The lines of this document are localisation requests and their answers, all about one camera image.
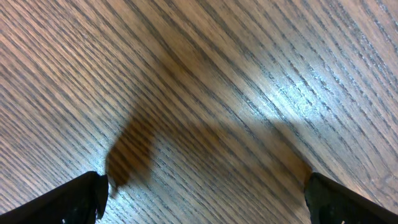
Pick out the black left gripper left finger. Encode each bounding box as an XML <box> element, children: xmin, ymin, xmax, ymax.
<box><xmin>1</xmin><ymin>171</ymin><xmax>109</xmax><ymax>224</ymax></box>

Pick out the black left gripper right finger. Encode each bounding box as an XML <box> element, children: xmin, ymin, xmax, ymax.
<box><xmin>304</xmin><ymin>172</ymin><xmax>397</xmax><ymax>224</ymax></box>

